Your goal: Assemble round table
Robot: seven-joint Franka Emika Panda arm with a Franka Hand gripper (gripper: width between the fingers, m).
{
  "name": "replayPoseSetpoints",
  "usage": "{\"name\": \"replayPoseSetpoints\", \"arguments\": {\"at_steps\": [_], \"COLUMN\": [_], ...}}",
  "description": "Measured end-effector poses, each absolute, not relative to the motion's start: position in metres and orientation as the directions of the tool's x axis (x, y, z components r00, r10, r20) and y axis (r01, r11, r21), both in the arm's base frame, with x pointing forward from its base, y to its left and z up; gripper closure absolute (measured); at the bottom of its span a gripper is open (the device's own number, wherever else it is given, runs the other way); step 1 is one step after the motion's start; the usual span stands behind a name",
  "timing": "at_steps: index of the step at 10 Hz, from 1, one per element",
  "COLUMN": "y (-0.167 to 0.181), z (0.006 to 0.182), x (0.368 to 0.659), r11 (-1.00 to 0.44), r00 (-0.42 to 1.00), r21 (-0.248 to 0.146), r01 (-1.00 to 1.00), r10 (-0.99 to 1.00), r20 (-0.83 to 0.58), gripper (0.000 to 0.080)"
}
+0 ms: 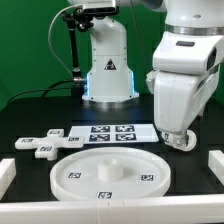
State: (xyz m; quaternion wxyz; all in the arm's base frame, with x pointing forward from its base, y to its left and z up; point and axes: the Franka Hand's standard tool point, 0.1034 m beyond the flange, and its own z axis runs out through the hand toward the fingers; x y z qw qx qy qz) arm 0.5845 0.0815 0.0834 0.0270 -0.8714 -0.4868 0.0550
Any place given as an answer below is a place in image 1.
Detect grey camera cable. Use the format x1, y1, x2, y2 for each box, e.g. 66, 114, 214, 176
47, 4, 81, 80

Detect white right border block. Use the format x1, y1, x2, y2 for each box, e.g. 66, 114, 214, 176
208, 150, 224, 186

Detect white left border block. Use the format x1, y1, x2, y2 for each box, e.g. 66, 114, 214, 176
0, 158, 16, 200

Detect black cable on table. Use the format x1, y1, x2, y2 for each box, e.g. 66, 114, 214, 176
6, 79, 84, 105

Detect white front border rail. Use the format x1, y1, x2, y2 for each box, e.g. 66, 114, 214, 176
0, 194, 224, 224

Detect grey camera on mount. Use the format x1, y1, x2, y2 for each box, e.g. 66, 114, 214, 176
82, 0, 118, 15

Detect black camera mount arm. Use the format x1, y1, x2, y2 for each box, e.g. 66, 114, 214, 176
62, 8, 93, 97

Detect white round table top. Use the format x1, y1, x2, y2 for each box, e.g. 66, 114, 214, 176
50, 147, 171, 201

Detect white cross-shaped table base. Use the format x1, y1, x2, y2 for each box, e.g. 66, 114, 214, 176
15, 129, 84, 161

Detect white border block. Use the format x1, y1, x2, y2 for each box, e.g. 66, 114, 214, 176
208, 150, 224, 186
0, 158, 16, 200

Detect white fiducial marker sheet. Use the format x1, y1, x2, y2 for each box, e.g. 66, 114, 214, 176
69, 124, 159, 144

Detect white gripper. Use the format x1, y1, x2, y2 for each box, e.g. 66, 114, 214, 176
146, 70, 219, 135

